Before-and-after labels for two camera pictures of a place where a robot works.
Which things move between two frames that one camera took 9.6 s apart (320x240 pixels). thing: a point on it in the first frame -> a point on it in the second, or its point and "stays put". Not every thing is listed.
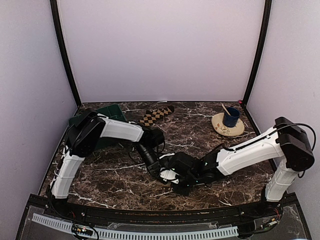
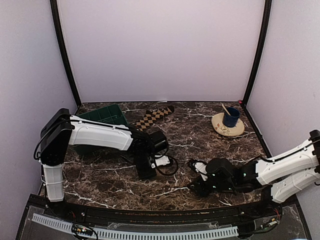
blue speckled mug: (231, 121) stays put
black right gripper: (183, 192) -> (200, 190)
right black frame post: (268, 5) stays put
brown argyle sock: (151, 116) stays put
